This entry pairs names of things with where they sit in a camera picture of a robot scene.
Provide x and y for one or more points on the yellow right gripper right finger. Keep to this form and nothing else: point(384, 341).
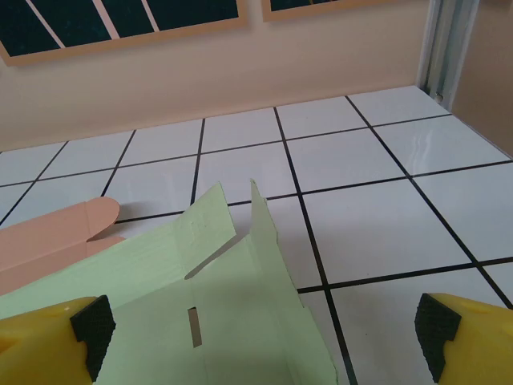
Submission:
point(477, 345)

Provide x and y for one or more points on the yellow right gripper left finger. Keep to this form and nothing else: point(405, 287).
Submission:
point(36, 345)

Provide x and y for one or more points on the salmon pink paper box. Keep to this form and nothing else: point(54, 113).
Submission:
point(48, 240)

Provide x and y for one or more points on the light green paper box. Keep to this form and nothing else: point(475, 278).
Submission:
point(240, 321)

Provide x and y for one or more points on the aluminium frame post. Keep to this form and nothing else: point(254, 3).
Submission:
point(439, 48)

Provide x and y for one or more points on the wall panel with flower outlines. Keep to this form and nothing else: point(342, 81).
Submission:
point(80, 24)

